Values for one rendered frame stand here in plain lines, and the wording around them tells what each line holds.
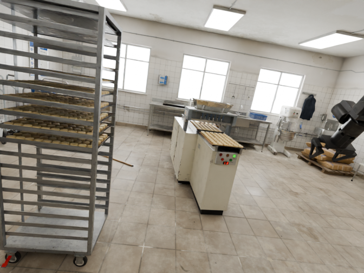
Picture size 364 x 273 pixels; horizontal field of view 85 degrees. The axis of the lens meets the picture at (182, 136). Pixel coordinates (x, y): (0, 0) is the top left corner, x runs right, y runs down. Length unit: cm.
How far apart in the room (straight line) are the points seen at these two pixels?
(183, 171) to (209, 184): 74
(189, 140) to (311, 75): 520
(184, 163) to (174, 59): 375
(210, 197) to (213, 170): 35
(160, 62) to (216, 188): 441
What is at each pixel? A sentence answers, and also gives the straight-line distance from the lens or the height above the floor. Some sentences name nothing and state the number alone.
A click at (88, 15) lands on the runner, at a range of 142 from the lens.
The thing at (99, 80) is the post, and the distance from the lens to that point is 133.
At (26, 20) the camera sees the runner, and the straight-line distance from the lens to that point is 154.
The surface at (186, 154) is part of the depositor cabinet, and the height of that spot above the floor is 51.
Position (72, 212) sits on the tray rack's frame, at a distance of 227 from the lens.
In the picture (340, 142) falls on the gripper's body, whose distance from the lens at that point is 88.
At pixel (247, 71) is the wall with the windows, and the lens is 640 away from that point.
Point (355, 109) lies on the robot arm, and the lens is 82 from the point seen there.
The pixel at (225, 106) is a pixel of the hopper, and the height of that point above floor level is 128.
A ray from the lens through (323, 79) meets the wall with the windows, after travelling 751.
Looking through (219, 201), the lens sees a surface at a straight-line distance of 254.
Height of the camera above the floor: 148
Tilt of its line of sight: 14 degrees down
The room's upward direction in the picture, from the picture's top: 9 degrees clockwise
